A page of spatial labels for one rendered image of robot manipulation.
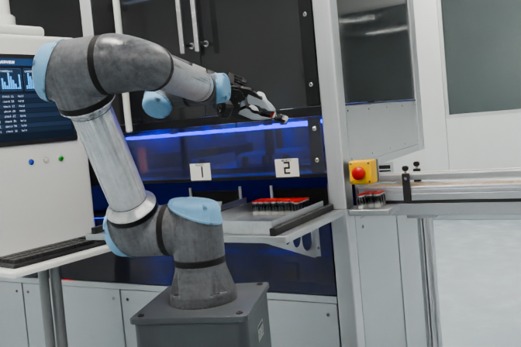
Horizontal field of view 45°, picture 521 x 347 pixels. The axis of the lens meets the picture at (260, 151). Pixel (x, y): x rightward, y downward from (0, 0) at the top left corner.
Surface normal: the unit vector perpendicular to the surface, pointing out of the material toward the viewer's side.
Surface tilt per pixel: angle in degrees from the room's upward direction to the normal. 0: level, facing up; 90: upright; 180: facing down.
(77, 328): 90
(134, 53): 78
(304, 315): 90
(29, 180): 90
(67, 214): 90
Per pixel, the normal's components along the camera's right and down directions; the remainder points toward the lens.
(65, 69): -0.25, 0.18
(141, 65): 0.66, 0.15
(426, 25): -0.47, 0.09
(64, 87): -0.18, 0.58
